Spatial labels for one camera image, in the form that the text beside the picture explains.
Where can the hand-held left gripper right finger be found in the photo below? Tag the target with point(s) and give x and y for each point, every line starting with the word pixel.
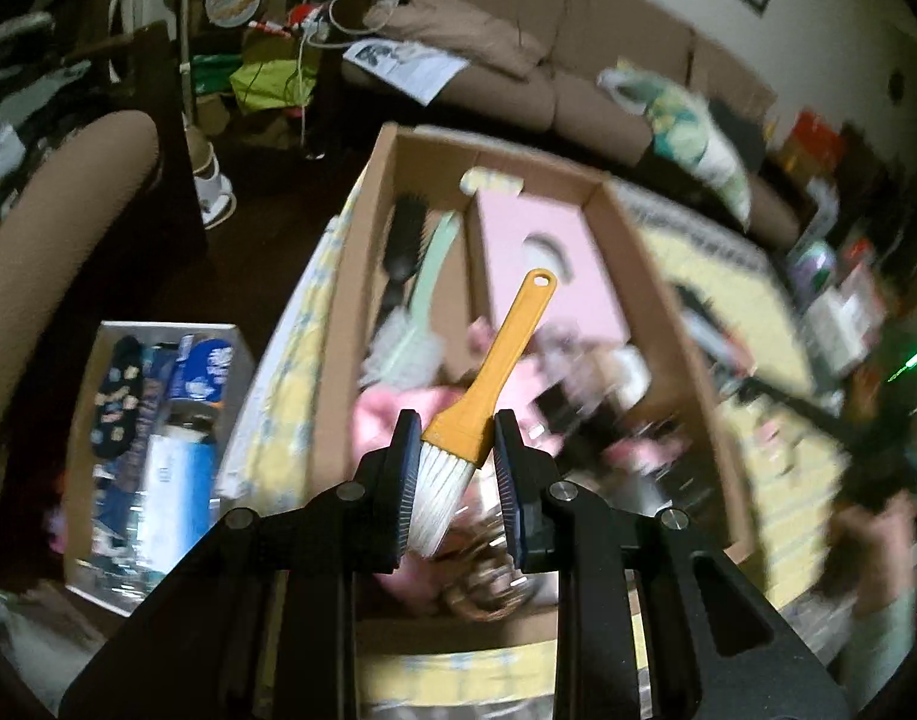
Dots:
pixel 512 495

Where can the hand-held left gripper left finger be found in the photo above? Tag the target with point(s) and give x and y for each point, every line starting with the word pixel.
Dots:
pixel 402 480

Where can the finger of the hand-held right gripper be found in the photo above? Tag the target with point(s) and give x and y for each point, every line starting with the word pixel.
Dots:
pixel 792 406

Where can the pink cloth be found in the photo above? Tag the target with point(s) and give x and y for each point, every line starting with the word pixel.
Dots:
pixel 383 409

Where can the person's right forearm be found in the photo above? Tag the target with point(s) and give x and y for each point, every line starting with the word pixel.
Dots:
pixel 878 645

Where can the person's right hand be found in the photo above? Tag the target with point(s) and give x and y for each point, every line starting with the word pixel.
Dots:
pixel 870 540

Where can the white wipes box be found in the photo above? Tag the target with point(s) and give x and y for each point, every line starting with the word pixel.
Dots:
pixel 840 322

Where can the purple container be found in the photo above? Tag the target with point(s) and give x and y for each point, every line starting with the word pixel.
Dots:
pixel 814 266

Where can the yellow plaid tablecloth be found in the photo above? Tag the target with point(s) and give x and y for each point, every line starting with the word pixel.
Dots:
pixel 286 390

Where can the green comb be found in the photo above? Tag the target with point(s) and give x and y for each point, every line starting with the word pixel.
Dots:
pixel 436 270

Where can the white blue packet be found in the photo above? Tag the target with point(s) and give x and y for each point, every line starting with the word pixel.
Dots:
pixel 177 487

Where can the blue tissue pack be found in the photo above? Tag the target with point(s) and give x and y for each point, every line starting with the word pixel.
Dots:
pixel 203 364

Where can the black hairbrush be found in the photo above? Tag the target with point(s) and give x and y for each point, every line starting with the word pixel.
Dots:
pixel 406 240

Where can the pink cardboard box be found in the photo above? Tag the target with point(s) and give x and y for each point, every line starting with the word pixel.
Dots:
pixel 503 255

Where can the red cardboard box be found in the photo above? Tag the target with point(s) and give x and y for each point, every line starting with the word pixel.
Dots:
pixel 810 136

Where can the green floral pillow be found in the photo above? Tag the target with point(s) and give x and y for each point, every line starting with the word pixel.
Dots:
pixel 690 135

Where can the pale yellow sponge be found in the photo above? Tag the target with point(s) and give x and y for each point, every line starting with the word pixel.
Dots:
pixel 492 181

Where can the clear plastic bin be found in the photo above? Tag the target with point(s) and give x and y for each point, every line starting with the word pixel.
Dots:
pixel 80 540

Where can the white slipper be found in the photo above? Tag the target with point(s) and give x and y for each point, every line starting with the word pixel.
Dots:
pixel 217 202

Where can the printed paper sheet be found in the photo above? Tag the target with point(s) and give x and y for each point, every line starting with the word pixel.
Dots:
pixel 413 67

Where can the brown armchair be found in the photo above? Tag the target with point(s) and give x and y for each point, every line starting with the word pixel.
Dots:
pixel 61 240

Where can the green bag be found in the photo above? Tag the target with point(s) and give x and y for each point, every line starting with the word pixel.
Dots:
pixel 271 82

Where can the brown sofa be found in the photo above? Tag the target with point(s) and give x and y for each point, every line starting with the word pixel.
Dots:
pixel 593 22

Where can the brown cushion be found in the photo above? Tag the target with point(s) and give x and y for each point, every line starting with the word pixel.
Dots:
pixel 473 34

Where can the white metal rack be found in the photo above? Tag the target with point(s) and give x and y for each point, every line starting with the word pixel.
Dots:
pixel 186 52

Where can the pile of clothes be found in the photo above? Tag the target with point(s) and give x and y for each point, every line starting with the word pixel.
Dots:
pixel 23 90

